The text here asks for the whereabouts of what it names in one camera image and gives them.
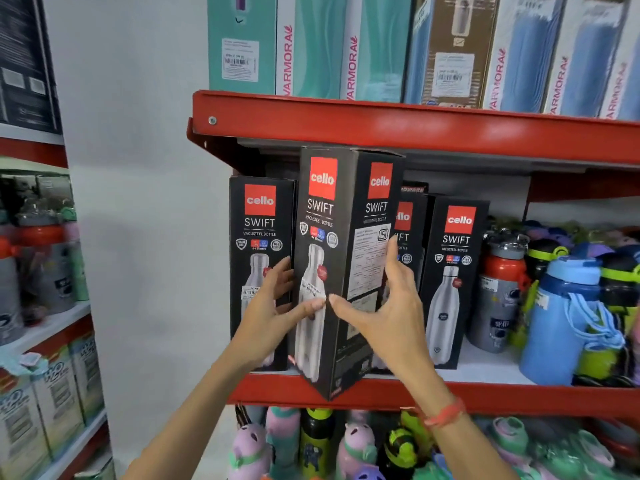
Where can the person's left forearm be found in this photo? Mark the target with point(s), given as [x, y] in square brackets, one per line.
[200, 414]

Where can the blue and white box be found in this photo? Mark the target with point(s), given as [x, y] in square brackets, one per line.
[625, 84]
[525, 59]
[585, 64]

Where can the person's right hand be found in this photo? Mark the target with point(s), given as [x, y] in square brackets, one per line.
[397, 329]

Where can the green slim bottle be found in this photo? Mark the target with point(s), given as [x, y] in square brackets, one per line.
[76, 259]

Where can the grey bottle with red collar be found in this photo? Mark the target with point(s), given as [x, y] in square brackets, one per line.
[497, 299]

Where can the red metal shelf rack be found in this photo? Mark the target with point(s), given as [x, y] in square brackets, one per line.
[400, 127]

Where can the red wrist band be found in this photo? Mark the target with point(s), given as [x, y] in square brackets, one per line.
[444, 415]

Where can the person's left thumb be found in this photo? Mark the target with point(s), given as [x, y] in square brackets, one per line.
[307, 309]

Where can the brown and blue box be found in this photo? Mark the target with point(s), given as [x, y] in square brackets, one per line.
[452, 54]

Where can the tall black bottle box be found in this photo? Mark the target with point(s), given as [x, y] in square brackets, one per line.
[340, 234]

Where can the dark printed box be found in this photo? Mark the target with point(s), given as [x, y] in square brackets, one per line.
[25, 64]

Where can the white printed box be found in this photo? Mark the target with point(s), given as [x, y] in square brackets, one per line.
[57, 399]
[87, 369]
[20, 429]

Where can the teal and white box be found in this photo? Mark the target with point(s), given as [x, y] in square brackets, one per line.
[377, 54]
[312, 49]

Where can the black and lime bottle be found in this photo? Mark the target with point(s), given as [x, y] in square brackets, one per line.
[542, 254]

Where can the white shelf rack red edge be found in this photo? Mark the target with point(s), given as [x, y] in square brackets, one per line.
[50, 324]

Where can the teal box with white label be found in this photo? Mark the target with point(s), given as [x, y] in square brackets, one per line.
[242, 44]

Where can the row of animal kids bottles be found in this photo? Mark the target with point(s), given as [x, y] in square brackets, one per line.
[400, 447]

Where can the person's right thumb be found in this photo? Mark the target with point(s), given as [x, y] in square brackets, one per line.
[350, 309]

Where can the grey bottle orange collar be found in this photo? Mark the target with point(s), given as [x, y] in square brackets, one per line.
[47, 264]
[9, 294]

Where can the person's left hand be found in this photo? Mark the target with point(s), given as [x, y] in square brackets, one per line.
[262, 324]

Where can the person's right forearm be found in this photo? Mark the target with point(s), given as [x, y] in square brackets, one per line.
[460, 444]

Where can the cluster of mixed kids bottles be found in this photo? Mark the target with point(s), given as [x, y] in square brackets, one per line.
[612, 274]

